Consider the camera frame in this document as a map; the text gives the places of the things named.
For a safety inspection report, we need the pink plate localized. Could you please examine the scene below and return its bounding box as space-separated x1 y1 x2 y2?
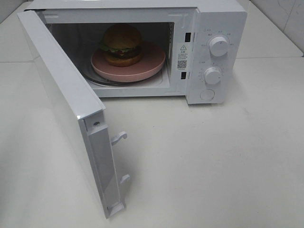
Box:
91 42 166 83

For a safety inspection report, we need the white microwave door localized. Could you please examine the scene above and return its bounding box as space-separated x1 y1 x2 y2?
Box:
18 10 130 218

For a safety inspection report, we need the burger with lettuce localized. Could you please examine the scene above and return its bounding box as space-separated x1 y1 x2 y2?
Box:
100 23 143 67

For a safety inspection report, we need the white upper microwave knob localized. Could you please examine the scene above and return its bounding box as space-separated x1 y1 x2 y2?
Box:
208 35 229 57

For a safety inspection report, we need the white warning label sticker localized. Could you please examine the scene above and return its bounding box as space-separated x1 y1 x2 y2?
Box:
175 42 190 71

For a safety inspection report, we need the white microwave oven body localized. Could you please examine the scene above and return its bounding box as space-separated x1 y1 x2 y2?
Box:
24 0 247 104

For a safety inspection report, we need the white microwave knob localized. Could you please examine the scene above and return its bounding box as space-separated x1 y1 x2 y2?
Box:
204 66 222 85
208 35 229 57

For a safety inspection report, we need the round door release button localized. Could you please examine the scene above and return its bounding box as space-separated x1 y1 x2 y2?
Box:
200 89 215 101

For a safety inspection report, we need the white lower microwave knob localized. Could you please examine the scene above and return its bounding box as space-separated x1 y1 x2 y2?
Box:
204 66 222 85

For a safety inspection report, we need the glass microwave turntable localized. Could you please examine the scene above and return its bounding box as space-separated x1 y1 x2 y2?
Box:
82 70 163 86

